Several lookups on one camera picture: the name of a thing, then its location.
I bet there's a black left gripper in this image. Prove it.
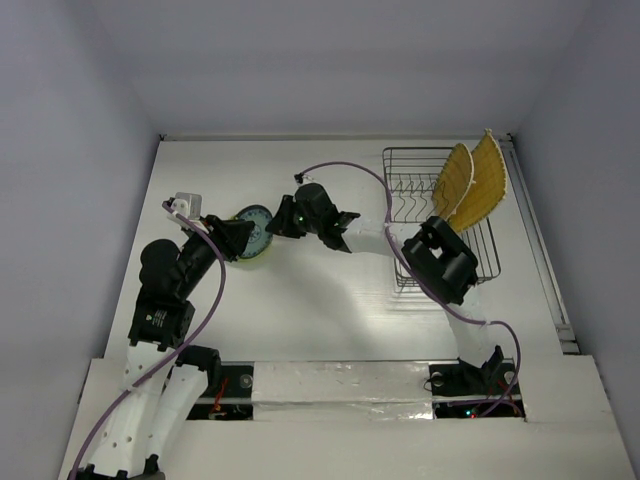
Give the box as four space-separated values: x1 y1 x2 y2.
176 212 253 296

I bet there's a blue floral ceramic plate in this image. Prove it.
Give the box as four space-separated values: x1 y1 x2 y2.
234 203 274 260

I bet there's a green plastic plate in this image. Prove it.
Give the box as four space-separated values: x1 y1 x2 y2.
229 213 274 264

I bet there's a rounded bamboo woven tray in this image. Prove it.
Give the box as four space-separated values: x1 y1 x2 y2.
431 143 474 220

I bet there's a square bamboo woven tray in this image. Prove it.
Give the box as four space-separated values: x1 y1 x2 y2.
448 129 508 233

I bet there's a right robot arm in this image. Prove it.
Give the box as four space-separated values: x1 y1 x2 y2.
266 183 504 397

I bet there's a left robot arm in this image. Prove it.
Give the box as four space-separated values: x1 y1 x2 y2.
69 212 255 479

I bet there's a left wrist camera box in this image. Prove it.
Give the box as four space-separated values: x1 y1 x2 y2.
165 192 202 221

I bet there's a black wire dish rack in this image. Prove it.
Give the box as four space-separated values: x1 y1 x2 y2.
382 145 502 294

